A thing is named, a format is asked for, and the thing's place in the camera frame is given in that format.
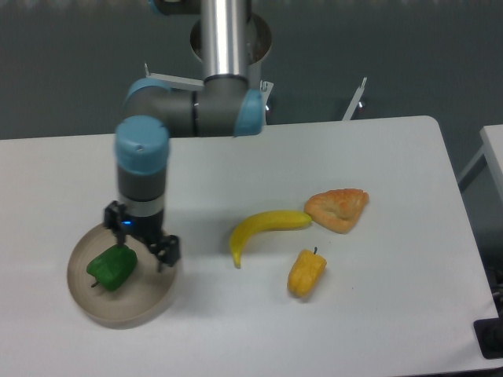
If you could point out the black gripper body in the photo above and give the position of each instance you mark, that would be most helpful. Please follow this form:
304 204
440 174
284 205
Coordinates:
136 220

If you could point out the green toy pepper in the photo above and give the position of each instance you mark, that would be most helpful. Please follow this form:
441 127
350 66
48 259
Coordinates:
112 267

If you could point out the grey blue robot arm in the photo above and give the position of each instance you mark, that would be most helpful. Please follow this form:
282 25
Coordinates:
226 106

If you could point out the beige round plate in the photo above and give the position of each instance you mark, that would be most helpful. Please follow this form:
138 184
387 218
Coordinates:
144 295

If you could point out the yellow toy pepper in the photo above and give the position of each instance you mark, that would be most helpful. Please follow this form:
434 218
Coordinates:
305 272

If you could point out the yellow toy banana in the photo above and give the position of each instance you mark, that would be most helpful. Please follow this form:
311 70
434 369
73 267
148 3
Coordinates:
271 220

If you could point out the toy pastry bread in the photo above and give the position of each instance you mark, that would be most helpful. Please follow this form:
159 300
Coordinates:
337 210

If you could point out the black device at edge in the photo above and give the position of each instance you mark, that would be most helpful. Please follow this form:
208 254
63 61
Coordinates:
489 336

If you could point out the white side table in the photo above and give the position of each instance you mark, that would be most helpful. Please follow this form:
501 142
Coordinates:
489 155

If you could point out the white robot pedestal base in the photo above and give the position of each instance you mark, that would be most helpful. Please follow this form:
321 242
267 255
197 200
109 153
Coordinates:
259 43

